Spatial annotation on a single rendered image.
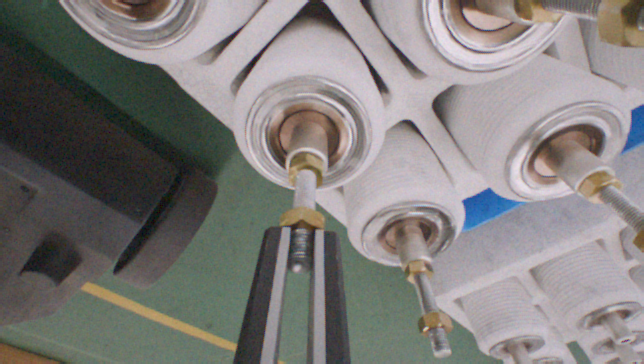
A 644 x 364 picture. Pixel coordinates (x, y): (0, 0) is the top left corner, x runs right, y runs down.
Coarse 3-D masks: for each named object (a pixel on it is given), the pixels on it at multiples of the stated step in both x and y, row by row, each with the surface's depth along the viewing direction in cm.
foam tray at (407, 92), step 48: (288, 0) 18; (336, 0) 18; (240, 48) 20; (384, 48) 20; (576, 48) 20; (192, 96) 22; (384, 96) 25; (432, 96) 22; (432, 144) 25; (336, 192) 29
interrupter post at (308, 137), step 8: (296, 128) 16; (304, 128) 15; (312, 128) 15; (320, 128) 16; (296, 136) 15; (304, 136) 15; (312, 136) 15; (320, 136) 15; (296, 144) 14; (304, 144) 14; (312, 144) 14; (320, 144) 14; (288, 152) 14; (296, 152) 14; (304, 152) 14; (312, 152) 14; (320, 152) 14; (288, 160) 14
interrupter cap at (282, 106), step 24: (264, 96) 15; (288, 96) 15; (312, 96) 15; (336, 96) 15; (264, 120) 16; (288, 120) 16; (312, 120) 16; (336, 120) 16; (360, 120) 16; (264, 144) 17; (288, 144) 17; (336, 144) 17; (360, 144) 17; (264, 168) 18; (336, 168) 18
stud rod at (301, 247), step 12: (300, 180) 13; (312, 180) 13; (300, 192) 12; (312, 192) 12; (300, 204) 11; (312, 204) 12; (300, 240) 10; (312, 240) 10; (288, 252) 10; (300, 252) 9; (312, 252) 10; (288, 264) 9; (300, 264) 9; (312, 264) 10
